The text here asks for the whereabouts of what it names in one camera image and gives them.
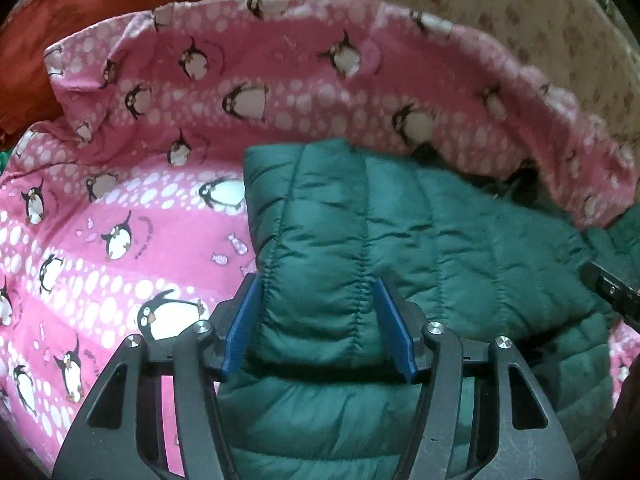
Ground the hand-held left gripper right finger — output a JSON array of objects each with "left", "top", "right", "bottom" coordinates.
[{"left": 374, "top": 276, "right": 582, "bottom": 480}]

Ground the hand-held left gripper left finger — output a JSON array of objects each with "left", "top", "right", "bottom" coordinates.
[{"left": 51, "top": 274, "right": 263, "bottom": 480}]

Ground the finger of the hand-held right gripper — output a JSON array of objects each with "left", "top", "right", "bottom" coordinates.
[{"left": 581, "top": 260, "right": 640, "bottom": 332}]

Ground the dark green puffer jacket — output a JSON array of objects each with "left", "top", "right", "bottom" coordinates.
[{"left": 217, "top": 138, "right": 640, "bottom": 480}]

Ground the pink penguin print blanket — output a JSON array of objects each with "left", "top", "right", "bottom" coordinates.
[{"left": 0, "top": 0, "right": 640, "bottom": 480}]

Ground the red ruffled pillow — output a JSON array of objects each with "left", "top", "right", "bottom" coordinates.
[{"left": 0, "top": 0, "right": 202, "bottom": 137}]

